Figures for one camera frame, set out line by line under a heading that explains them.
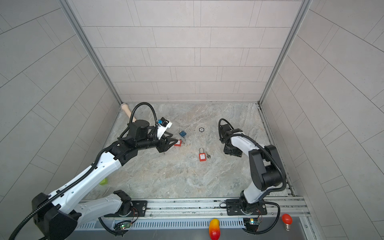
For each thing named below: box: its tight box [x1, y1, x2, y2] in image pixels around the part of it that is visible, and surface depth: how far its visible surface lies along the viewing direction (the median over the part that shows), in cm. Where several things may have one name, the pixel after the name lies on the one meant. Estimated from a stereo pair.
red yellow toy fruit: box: [209, 218, 221, 240], surface depth 65 cm
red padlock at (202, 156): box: [199, 147, 207, 162], surface depth 89 cm
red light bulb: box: [282, 213, 293, 231], surface depth 68 cm
